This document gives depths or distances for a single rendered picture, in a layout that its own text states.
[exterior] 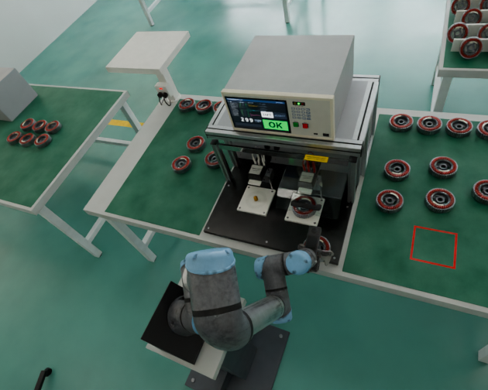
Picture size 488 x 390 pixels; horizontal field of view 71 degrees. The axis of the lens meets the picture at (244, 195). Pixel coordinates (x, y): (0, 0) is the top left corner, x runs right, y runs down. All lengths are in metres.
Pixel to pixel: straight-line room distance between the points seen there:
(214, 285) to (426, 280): 0.94
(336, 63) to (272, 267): 0.79
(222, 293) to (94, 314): 2.00
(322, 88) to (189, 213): 0.91
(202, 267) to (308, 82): 0.82
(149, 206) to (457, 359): 1.79
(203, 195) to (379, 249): 0.89
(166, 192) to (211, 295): 1.19
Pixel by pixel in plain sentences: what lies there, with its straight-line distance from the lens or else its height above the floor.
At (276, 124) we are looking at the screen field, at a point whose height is 1.17.
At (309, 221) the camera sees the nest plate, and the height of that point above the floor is 0.78.
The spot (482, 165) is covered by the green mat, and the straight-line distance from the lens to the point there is 1.88.
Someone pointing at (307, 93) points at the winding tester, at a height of 1.32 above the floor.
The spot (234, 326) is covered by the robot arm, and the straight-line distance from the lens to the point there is 0.81.
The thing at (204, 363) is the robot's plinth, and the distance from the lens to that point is 1.47.
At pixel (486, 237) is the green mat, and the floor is 0.75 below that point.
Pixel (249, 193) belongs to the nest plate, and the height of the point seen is 0.78.
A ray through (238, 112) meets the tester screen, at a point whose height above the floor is 1.22.
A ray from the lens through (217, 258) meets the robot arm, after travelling 0.79.
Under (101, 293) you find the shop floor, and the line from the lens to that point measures 2.76.
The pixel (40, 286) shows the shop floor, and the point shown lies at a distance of 3.13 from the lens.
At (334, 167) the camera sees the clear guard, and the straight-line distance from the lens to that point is 1.37.
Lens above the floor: 2.12
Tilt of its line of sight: 52 degrees down
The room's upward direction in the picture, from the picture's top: 21 degrees counter-clockwise
